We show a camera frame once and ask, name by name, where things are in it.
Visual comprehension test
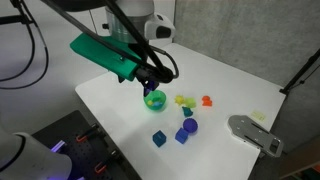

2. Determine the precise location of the yellow spiky ball toy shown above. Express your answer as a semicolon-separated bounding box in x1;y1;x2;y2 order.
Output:
173;94;187;107

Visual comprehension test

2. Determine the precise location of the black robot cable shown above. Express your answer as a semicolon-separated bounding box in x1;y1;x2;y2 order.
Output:
0;0;181;91
0;0;168;83

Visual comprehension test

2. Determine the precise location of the blue turtle toy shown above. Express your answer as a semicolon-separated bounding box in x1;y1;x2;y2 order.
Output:
151;99;165;109

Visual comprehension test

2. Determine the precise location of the black horizontal bar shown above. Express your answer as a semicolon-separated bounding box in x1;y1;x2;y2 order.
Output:
0;14;35;26

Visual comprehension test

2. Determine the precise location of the orange toy figure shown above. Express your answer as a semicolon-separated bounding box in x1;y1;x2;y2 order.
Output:
200;95;214;108

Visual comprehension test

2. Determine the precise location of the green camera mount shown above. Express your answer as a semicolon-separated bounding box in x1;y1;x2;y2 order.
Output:
69;32;143;83

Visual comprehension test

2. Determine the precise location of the black orange toggle clamp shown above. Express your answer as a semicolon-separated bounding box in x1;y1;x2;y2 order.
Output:
93;149;121;175
75;122;101;144

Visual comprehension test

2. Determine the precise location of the grey metal mounting plate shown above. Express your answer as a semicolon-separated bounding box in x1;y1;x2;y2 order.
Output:
227;114;285;159

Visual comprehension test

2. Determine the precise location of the brown wooden furniture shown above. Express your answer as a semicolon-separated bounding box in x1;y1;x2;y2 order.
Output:
278;133;320;180

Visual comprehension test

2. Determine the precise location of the green plastic bowl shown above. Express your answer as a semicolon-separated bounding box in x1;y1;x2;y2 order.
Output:
143;89;167;113

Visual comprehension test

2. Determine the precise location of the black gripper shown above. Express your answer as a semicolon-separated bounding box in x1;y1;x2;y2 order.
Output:
134;64;175;99

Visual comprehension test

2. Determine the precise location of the dark blue small block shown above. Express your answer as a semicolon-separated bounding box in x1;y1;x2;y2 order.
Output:
181;106;195;119

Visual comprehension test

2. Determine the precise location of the purple lit strip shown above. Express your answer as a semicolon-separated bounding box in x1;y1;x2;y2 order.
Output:
50;139;67;153

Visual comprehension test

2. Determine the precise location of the royal blue toy cube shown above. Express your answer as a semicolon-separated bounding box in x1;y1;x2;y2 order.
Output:
174;127;190;145

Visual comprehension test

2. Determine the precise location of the black tripod leg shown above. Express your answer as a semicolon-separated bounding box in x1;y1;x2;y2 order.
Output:
278;47;320;96

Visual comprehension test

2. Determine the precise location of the cerulean blue toy cube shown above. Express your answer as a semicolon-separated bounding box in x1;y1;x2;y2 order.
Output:
152;129;168;149

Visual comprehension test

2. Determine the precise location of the lime green toy cube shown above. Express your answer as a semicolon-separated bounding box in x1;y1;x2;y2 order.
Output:
184;96;198;110

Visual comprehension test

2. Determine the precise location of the small pale yellow piece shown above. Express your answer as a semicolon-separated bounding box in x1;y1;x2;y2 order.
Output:
250;109;267;123

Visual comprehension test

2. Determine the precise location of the black perforated breadboard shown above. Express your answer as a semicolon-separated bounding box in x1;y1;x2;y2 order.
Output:
31;109;143;180

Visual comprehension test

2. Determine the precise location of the purple bumpy ball toy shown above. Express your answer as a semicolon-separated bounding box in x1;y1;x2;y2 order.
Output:
182;117;199;135

